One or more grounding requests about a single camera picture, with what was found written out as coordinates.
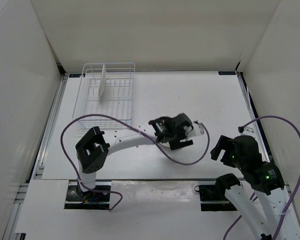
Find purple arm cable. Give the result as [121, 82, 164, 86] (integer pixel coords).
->
[222, 115, 300, 240]
[60, 114, 211, 211]

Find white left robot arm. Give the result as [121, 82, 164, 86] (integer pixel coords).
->
[75, 113, 196, 200]

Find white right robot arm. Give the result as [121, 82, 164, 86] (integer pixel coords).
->
[210, 135, 300, 240]

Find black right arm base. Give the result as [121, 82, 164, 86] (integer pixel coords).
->
[194, 184, 237, 212]

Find white plate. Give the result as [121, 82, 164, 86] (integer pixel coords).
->
[98, 63, 107, 99]
[160, 142, 170, 149]

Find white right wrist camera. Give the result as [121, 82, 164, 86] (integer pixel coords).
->
[238, 126, 255, 134]

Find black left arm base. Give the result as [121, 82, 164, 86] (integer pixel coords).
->
[64, 183, 111, 210]

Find white wire dish rack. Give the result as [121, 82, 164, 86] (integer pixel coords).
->
[72, 62, 136, 125]

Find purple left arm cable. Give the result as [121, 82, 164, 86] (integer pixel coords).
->
[60, 114, 211, 211]

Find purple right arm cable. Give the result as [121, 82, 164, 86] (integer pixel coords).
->
[222, 115, 300, 240]

